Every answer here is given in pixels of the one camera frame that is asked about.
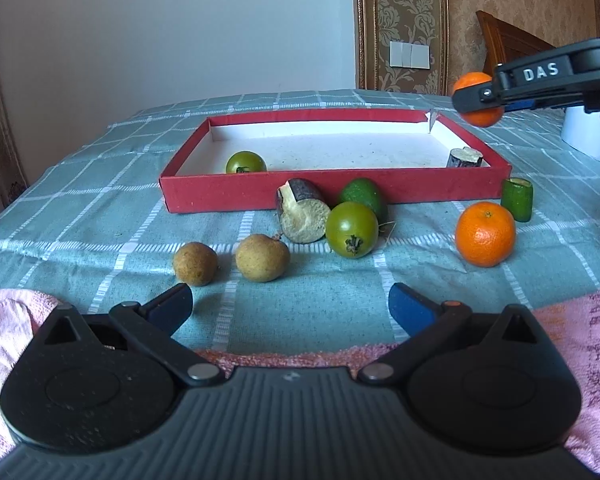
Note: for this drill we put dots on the large brown round fruit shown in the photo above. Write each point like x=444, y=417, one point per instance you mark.
x=262, y=259

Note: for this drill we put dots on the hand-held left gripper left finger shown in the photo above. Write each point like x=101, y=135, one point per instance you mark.
x=171, y=306

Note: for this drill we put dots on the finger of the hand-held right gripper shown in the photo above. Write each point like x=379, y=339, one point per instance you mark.
x=517, y=87

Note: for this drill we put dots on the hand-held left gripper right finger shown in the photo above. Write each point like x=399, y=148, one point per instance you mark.
x=409, y=308

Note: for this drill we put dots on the large purple eggplant piece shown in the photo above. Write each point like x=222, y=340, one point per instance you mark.
x=305, y=217

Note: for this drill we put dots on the teal checked bedsheet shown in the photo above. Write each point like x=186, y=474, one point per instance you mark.
x=80, y=210

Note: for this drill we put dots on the pink towel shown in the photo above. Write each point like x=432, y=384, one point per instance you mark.
x=580, y=345

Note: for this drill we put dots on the green cucumber piece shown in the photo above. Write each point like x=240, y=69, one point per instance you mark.
x=517, y=202

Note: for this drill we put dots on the red cardboard box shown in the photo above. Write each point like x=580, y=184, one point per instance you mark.
x=330, y=187

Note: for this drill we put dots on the small green tomato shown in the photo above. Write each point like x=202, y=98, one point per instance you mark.
x=245, y=161

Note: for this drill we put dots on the white container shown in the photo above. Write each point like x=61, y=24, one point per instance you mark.
x=582, y=132

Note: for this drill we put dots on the large green tomato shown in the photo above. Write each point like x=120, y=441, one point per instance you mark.
x=351, y=227

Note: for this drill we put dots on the small orange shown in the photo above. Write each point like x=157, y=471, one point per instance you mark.
x=482, y=118

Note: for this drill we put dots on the small brown round fruit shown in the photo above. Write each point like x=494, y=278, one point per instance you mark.
x=195, y=264

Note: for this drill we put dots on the white light switch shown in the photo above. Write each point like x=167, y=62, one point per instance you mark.
x=409, y=54

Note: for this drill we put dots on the large orange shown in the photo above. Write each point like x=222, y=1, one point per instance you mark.
x=485, y=235

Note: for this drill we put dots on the wooden headboard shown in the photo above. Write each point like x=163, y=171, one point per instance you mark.
x=510, y=42

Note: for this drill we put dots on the small purple eggplant piece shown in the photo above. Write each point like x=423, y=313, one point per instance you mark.
x=462, y=158

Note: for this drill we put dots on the green avocado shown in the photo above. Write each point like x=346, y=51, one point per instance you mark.
x=362, y=192

